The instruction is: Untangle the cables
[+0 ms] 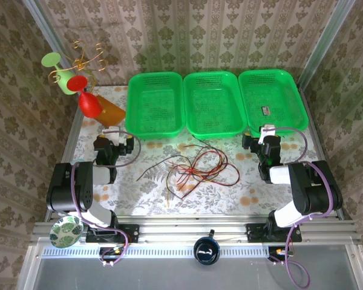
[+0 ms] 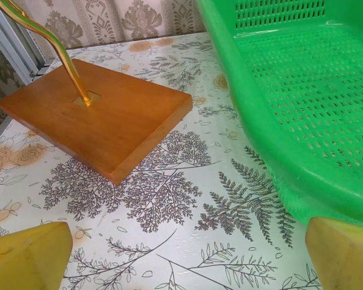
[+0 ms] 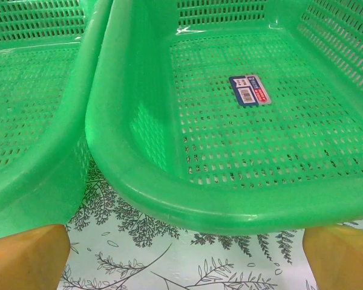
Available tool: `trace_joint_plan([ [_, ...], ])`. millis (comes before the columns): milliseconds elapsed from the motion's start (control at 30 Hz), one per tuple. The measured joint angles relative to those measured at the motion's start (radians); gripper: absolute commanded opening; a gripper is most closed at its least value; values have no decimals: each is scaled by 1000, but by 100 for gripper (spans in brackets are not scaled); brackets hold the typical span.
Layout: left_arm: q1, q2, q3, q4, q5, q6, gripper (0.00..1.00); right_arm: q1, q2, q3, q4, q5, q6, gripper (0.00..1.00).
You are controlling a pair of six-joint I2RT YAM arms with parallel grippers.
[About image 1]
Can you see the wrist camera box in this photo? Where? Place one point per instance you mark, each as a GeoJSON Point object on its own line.
{"type": "Point", "coordinates": [115, 137]}
{"type": "Point", "coordinates": [264, 133]}

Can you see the floral table cloth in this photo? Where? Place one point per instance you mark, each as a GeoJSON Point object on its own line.
{"type": "Point", "coordinates": [214, 205]}

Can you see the red plastic wine glass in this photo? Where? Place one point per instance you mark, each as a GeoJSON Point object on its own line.
{"type": "Point", "coordinates": [89, 104]}

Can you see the small label sticker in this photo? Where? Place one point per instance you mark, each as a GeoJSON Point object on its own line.
{"type": "Point", "coordinates": [266, 110]}

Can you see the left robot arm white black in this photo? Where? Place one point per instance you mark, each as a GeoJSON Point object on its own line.
{"type": "Point", "coordinates": [63, 187]}

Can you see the aluminium frame post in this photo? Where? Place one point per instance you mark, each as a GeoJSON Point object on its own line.
{"type": "Point", "coordinates": [48, 28]}
{"type": "Point", "coordinates": [325, 42]}

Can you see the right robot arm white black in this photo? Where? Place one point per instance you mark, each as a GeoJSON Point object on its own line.
{"type": "Point", "coordinates": [311, 187]}

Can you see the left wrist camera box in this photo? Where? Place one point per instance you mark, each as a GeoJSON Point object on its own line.
{"type": "Point", "coordinates": [115, 137]}

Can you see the green plastic wine glass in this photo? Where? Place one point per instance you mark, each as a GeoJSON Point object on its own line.
{"type": "Point", "coordinates": [67, 84]}

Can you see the aluminium frame rail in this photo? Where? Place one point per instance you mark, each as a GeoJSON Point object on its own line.
{"type": "Point", "coordinates": [184, 226]}

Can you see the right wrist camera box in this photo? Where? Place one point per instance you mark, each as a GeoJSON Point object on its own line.
{"type": "Point", "coordinates": [264, 133]}

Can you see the aluminium side rail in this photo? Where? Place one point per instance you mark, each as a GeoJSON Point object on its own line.
{"type": "Point", "coordinates": [314, 127]}
{"type": "Point", "coordinates": [73, 130]}

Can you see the leaf pattern bowl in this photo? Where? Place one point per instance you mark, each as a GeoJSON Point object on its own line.
{"type": "Point", "coordinates": [65, 232]}

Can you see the brown wooden rack base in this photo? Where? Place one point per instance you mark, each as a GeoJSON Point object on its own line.
{"type": "Point", "coordinates": [112, 113]}

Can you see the green plastic basket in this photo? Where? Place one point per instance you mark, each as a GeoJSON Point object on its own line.
{"type": "Point", "coordinates": [154, 105]}
{"type": "Point", "coordinates": [214, 105]}
{"type": "Point", "coordinates": [273, 96]}

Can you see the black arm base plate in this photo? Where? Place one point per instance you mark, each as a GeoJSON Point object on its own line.
{"type": "Point", "coordinates": [133, 232]}
{"type": "Point", "coordinates": [254, 232]}

